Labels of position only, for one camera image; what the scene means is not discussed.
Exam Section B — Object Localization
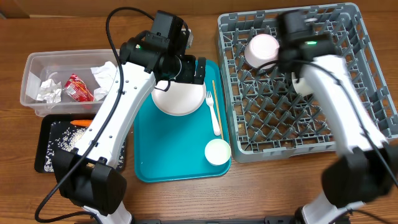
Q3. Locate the wooden chopstick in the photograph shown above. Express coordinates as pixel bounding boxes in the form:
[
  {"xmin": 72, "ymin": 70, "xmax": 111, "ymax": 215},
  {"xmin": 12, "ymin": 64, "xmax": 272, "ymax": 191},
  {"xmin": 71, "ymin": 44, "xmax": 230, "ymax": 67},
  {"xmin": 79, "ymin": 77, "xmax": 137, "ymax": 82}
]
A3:
[{"xmin": 212, "ymin": 80, "xmax": 224, "ymax": 140}]

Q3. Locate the white napkin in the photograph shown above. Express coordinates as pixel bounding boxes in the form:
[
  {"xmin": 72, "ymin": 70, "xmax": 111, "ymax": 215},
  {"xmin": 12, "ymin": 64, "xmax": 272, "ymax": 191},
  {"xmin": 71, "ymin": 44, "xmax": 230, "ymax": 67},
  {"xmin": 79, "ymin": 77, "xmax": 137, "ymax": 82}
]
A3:
[{"xmin": 91, "ymin": 61, "xmax": 117, "ymax": 101}]

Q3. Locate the pink plastic fork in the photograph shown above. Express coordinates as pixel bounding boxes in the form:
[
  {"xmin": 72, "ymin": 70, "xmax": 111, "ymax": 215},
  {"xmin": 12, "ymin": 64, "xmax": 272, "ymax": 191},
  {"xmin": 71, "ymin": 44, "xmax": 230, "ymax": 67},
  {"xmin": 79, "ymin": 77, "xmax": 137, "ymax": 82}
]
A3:
[{"xmin": 206, "ymin": 91, "xmax": 221, "ymax": 136}]

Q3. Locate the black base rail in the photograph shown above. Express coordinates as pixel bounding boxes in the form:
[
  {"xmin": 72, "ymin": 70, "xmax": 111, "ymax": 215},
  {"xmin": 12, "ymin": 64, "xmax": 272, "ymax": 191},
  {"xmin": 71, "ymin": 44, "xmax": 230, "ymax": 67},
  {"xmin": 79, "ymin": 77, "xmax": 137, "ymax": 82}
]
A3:
[{"xmin": 133, "ymin": 216, "xmax": 302, "ymax": 224}]

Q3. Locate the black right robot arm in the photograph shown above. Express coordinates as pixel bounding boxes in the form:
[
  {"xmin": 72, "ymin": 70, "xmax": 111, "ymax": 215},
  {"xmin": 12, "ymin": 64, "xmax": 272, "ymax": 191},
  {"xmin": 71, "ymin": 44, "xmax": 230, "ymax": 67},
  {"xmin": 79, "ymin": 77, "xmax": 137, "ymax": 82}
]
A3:
[{"xmin": 277, "ymin": 10, "xmax": 397, "ymax": 223}]

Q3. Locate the black tray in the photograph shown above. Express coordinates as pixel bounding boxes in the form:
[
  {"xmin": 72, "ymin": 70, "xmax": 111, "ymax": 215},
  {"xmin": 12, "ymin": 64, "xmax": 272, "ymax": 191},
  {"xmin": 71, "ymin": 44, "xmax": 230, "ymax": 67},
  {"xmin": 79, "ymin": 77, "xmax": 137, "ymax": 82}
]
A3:
[{"xmin": 34, "ymin": 113, "xmax": 126, "ymax": 174}]

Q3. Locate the red snack wrapper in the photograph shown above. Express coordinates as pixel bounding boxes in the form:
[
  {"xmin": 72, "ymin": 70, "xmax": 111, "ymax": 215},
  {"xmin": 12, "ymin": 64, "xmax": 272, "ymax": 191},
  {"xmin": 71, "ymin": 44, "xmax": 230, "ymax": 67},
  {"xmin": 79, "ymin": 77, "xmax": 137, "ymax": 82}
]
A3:
[{"xmin": 63, "ymin": 73, "xmax": 95, "ymax": 102}]

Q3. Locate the clear plastic bin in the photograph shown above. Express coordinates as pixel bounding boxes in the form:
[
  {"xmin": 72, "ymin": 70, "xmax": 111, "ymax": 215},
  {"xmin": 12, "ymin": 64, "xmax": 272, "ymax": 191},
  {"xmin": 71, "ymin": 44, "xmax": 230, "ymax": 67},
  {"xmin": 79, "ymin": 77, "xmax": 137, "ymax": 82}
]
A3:
[{"xmin": 20, "ymin": 49, "xmax": 116, "ymax": 116}]

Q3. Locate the teal plastic tray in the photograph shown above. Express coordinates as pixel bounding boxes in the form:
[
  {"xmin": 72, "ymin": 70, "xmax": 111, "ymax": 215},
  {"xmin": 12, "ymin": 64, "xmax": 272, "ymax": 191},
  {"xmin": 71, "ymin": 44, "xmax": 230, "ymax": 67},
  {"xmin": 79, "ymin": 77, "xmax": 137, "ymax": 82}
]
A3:
[{"xmin": 134, "ymin": 60, "xmax": 231, "ymax": 182}]

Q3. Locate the white bowl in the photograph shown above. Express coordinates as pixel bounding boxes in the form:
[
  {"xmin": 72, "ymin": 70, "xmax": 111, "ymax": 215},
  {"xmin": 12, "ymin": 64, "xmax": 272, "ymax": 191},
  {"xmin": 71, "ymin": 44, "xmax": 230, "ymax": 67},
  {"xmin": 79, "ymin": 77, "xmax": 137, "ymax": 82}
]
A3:
[{"xmin": 291, "ymin": 72, "xmax": 313, "ymax": 96}]

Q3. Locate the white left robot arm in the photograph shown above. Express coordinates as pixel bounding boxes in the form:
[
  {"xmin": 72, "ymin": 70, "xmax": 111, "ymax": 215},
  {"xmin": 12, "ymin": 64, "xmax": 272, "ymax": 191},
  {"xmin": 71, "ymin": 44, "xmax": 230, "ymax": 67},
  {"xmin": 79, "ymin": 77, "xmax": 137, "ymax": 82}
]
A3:
[{"xmin": 52, "ymin": 11, "xmax": 205, "ymax": 223}]

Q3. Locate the grey dishwasher rack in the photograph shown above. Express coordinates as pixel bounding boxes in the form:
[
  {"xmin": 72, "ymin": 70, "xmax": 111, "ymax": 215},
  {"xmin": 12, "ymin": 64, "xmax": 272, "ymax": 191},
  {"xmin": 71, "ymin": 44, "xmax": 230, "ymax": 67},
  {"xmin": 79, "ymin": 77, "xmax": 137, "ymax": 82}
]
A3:
[{"xmin": 218, "ymin": 2, "xmax": 397, "ymax": 163}]

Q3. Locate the spilled rice pile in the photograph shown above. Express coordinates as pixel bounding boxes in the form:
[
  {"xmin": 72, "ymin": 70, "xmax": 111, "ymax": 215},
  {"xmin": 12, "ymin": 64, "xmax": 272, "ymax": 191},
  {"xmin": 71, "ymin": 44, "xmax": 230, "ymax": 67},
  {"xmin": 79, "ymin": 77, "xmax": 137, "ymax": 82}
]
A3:
[{"xmin": 43, "ymin": 121, "xmax": 125, "ymax": 172}]

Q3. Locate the orange carrot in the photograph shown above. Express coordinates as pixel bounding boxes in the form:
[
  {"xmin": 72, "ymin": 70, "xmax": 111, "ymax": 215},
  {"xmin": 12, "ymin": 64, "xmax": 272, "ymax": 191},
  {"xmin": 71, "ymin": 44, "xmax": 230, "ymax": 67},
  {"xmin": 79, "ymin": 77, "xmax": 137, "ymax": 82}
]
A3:
[{"xmin": 70, "ymin": 119, "xmax": 92, "ymax": 127}]

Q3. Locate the white paper cup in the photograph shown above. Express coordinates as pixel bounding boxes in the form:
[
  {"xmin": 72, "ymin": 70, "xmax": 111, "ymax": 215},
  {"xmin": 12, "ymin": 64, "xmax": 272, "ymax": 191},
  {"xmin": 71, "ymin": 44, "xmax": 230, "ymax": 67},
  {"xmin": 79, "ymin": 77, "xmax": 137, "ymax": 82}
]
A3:
[{"xmin": 205, "ymin": 139, "xmax": 231, "ymax": 166}]

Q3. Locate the small crumpled paper ball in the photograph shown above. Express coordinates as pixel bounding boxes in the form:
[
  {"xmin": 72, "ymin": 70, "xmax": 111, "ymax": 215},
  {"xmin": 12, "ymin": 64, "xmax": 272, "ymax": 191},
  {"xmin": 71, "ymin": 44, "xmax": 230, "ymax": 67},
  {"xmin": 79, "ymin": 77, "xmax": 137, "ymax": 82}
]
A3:
[{"xmin": 36, "ymin": 78, "xmax": 62, "ymax": 103}]

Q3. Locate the pink plate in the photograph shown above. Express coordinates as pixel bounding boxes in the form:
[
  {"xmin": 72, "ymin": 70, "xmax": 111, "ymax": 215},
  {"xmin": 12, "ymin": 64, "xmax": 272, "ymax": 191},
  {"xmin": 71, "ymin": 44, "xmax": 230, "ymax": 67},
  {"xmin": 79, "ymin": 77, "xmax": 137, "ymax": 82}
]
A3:
[{"xmin": 151, "ymin": 81, "xmax": 206, "ymax": 116}]

